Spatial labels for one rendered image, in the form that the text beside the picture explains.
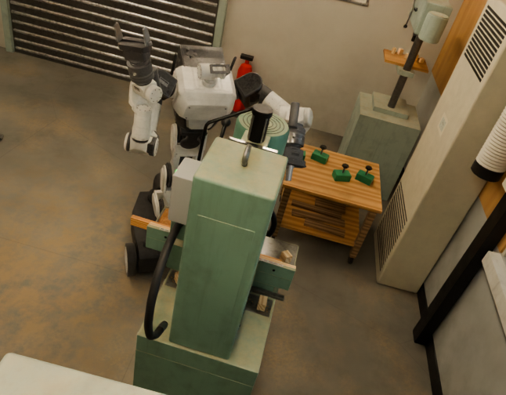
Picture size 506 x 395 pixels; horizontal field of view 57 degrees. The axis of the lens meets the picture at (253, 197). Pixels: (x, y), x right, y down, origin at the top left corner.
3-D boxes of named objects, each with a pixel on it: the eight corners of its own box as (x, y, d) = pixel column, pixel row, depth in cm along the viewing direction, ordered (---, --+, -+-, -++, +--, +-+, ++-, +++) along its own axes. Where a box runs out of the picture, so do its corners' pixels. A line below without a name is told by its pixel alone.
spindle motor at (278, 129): (272, 190, 176) (294, 117, 157) (264, 219, 162) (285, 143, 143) (228, 177, 177) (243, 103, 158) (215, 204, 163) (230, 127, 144)
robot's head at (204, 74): (195, 73, 200) (199, 59, 193) (217, 73, 204) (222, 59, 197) (198, 86, 198) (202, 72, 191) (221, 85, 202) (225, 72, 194)
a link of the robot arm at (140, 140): (128, 114, 181) (125, 157, 191) (155, 120, 182) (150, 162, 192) (135, 103, 190) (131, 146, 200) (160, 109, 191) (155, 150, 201)
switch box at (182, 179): (198, 205, 141) (205, 161, 131) (187, 226, 133) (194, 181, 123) (178, 199, 141) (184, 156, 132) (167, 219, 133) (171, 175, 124)
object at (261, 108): (265, 155, 146) (278, 106, 136) (261, 168, 140) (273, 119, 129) (241, 148, 146) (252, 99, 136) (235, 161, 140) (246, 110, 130)
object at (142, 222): (280, 266, 187) (282, 259, 185) (279, 270, 186) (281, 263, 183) (131, 222, 190) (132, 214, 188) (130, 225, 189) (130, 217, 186)
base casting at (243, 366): (281, 273, 211) (286, 259, 205) (254, 387, 165) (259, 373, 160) (186, 244, 213) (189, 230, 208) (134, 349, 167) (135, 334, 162)
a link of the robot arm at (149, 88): (124, 71, 172) (130, 96, 181) (142, 82, 168) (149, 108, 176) (146, 58, 178) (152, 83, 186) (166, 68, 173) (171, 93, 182)
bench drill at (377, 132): (384, 169, 440) (463, -4, 345) (387, 209, 391) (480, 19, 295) (334, 156, 441) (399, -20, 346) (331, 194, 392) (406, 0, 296)
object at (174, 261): (195, 261, 172) (200, 237, 165) (189, 274, 167) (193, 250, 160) (171, 253, 173) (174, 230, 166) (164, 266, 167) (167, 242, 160)
